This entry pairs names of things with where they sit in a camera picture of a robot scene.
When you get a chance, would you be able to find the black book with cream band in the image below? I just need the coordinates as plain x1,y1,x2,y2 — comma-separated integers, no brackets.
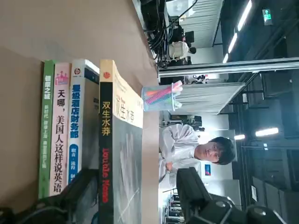
98,58,144,224

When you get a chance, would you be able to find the book with pink spine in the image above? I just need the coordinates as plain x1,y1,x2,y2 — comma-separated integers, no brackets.
48,62,72,197

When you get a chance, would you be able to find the book with green spine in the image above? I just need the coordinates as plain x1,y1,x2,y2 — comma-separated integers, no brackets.
38,59,57,199

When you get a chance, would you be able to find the white book with blue print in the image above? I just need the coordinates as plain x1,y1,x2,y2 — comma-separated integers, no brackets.
67,58,101,185

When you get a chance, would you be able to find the aluminium frame beam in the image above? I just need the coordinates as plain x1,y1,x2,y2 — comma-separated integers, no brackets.
158,57,299,77

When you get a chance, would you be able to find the white partition panel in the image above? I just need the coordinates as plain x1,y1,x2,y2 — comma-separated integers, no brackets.
179,81,246,115

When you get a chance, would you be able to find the black cable bundle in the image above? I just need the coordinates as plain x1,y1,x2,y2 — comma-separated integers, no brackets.
139,0,180,69

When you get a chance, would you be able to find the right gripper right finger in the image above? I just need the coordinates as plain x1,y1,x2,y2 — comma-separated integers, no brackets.
176,166,287,224

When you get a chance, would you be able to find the clear blue pen cup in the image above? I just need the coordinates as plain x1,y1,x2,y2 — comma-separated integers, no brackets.
141,80,184,112

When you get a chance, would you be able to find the green exit sign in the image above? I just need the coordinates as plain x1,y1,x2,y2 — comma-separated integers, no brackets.
261,8,273,26

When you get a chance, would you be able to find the person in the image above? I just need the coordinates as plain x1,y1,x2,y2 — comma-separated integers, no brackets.
167,40,197,64
158,123,236,190

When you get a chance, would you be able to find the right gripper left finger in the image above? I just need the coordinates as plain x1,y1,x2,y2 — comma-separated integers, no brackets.
0,168,99,224

